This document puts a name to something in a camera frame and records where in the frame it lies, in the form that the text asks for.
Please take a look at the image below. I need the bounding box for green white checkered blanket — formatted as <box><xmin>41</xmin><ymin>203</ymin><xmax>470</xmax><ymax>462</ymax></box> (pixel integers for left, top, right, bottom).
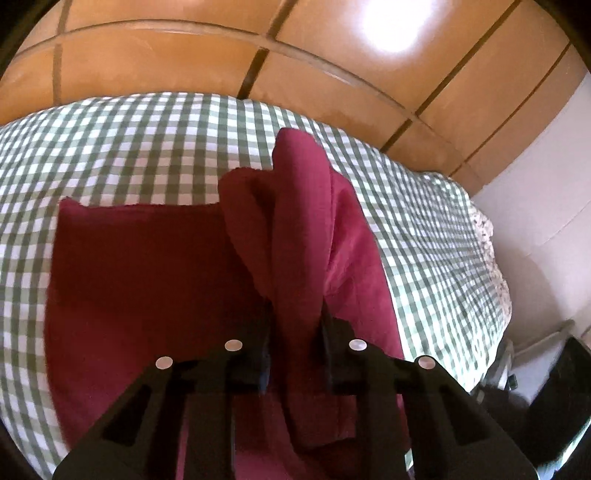
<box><xmin>0</xmin><ymin>92</ymin><xmax>514</xmax><ymax>480</ymax></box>

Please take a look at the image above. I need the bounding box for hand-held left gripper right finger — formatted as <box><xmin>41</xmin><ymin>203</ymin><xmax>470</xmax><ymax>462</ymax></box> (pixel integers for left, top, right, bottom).
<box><xmin>318</xmin><ymin>305</ymin><xmax>539</xmax><ymax>480</ymax></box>

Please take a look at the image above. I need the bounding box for wooden panel wardrobe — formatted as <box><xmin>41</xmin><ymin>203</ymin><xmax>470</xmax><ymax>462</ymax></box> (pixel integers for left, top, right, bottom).
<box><xmin>0</xmin><ymin>0</ymin><xmax>583</xmax><ymax>186</ymax></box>

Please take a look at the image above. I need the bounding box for dark furniture piece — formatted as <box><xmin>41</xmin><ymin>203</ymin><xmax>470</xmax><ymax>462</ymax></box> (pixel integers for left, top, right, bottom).
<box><xmin>480</xmin><ymin>333</ymin><xmax>591</xmax><ymax>480</ymax></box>

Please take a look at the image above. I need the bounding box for maroon long-sleeve shirt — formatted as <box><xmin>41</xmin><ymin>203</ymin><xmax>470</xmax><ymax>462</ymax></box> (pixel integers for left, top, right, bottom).
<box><xmin>44</xmin><ymin>127</ymin><xmax>415</xmax><ymax>480</ymax></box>

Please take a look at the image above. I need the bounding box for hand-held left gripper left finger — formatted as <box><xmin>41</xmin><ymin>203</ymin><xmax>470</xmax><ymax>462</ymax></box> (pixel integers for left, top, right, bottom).
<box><xmin>52</xmin><ymin>305</ymin><xmax>274</xmax><ymax>480</ymax></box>

